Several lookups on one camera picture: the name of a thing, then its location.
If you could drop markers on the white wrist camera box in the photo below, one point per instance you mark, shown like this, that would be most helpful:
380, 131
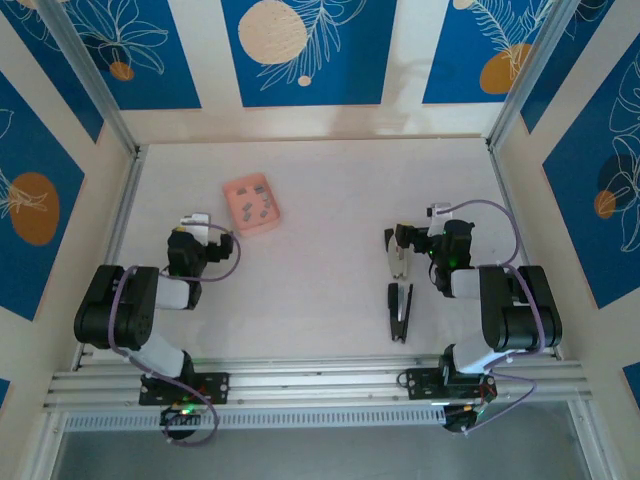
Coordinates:
196, 218
441, 209

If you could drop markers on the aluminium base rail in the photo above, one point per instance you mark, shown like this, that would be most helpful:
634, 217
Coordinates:
320, 385

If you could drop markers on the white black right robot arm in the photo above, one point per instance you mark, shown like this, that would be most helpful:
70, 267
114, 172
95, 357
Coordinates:
525, 310

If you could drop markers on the aluminium side rail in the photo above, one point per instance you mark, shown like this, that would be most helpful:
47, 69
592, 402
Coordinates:
127, 200
507, 190

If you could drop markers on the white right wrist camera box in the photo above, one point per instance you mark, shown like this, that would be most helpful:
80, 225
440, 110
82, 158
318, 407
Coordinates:
441, 209

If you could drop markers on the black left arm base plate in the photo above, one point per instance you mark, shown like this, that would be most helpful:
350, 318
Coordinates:
215, 387

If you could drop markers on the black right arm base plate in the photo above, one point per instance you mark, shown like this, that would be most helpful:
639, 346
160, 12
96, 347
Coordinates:
417, 382

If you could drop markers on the grey stapler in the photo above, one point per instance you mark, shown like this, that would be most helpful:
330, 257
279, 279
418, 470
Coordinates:
398, 260

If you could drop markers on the aluminium frame post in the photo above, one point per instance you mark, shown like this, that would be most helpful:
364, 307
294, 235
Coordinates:
91, 75
526, 75

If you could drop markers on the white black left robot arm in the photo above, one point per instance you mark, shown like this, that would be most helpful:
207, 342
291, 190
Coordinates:
115, 310

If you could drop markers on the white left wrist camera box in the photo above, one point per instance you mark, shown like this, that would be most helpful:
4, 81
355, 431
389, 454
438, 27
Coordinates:
196, 218

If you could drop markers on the black stapler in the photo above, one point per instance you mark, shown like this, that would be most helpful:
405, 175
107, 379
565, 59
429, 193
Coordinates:
395, 310

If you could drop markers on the pink plastic tray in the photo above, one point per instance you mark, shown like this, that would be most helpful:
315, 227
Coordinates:
257, 206

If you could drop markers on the aluminium frame bar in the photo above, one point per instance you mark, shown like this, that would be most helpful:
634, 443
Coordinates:
587, 440
47, 450

